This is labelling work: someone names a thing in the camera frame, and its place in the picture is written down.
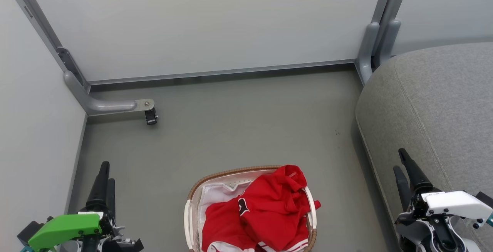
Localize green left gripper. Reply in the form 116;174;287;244
28;161;126;251

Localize grey partition bottom rail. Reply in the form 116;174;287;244
88;59;357;87

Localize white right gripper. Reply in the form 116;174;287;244
393;148;493;228

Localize grey fabric sofa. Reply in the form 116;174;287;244
355;42;493;252

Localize woven laundry basket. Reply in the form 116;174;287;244
184;165;319;252

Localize white basket liner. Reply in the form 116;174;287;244
196;169;271;241

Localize grey partition post with bracket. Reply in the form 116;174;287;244
0;0;91;91

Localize grey partition foot with plate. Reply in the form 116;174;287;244
64;71;155;116

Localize red sports garment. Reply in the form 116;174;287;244
201;165;321;252

